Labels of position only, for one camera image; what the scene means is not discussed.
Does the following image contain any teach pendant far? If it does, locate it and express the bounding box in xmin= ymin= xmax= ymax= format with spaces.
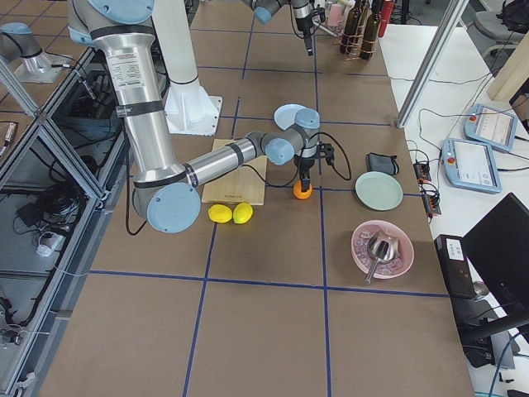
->
xmin=464 ymin=103 xmax=517 ymax=153

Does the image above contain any copper wire bottle rack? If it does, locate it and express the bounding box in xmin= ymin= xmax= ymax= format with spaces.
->
xmin=343 ymin=1 xmax=373 ymax=60

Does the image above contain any black computer box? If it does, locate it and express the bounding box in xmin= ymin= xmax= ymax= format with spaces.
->
xmin=434 ymin=234 xmax=476 ymax=299

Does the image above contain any aluminium frame post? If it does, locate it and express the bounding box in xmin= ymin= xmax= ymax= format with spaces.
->
xmin=396 ymin=0 xmax=469 ymax=128

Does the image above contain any light blue plate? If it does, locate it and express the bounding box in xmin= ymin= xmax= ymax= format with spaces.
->
xmin=274 ymin=103 xmax=305 ymax=131

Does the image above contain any dark grey folded cloth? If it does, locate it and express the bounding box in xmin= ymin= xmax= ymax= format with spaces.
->
xmin=365 ymin=152 xmax=400 ymax=175

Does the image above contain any clear ice cubes pile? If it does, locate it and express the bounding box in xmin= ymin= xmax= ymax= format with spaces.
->
xmin=353 ymin=225 xmax=405 ymax=277

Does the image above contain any yellow lemon far side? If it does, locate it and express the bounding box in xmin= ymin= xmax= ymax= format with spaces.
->
xmin=207 ymin=204 xmax=232 ymax=223

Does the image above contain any light green plate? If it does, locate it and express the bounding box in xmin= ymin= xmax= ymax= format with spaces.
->
xmin=355 ymin=171 xmax=403 ymax=211

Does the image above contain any pink bowl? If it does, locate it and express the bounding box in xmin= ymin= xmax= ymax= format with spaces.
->
xmin=350 ymin=220 xmax=415 ymax=281

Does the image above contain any orange fruit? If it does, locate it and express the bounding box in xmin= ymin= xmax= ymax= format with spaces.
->
xmin=293 ymin=180 xmax=313 ymax=200

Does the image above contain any wooden cutting board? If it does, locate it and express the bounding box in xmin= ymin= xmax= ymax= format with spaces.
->
xmin=193 ymin=139 xmax=267 ymax=205

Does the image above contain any yellow lemon near board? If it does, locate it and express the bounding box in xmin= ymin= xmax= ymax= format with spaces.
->
xmin=232 ymin=203 xmax=254 ymax=224

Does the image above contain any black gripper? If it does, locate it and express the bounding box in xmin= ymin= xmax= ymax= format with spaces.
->
xmin=293 ymin=145 xmax=317 ymax=191

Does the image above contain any teach pendant near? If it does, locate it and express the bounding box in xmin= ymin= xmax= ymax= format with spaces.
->
xmin=441 ymin=137 xmax=502 ymax=194

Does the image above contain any metal ice scoop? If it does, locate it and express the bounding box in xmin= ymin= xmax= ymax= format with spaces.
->
xmin=365 ymin=230 xmax=399 ymax=284

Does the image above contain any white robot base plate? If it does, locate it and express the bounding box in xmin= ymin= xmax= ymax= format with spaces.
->
xmin=164 ymin=82 xmax=223 ymax=136

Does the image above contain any teach pendant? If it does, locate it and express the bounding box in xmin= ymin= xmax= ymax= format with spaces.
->
xmin=464 ymin=103 xmax=517 ymax=153
xmin=441 ymin=137 xmax=502 ymax=194

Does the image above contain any black monitor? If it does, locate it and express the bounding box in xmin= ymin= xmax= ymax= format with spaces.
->
xmin=463 ymin=193 xmax=528 ymax=309

